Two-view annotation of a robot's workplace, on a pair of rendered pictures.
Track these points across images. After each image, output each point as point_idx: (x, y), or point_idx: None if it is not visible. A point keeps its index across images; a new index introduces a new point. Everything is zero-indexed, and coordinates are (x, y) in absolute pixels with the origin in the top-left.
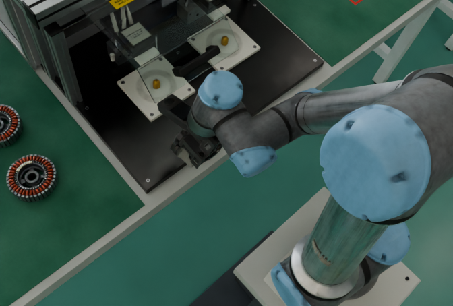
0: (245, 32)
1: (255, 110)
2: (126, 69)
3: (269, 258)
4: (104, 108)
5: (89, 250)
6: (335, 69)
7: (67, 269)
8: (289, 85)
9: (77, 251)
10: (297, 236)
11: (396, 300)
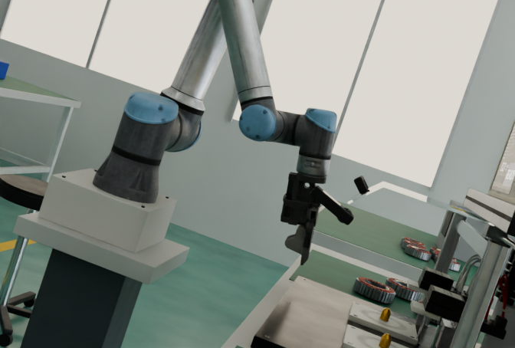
0: None
1: (279, 303)
2: (424, 338)
3: (168, 246)
4: (395, 316)
5: (293, 268)
6: (229, 343)
7: (294, 264)
8: (269, 317)
9: (300, 268)
10: (154, 250)
11: (68, 173)
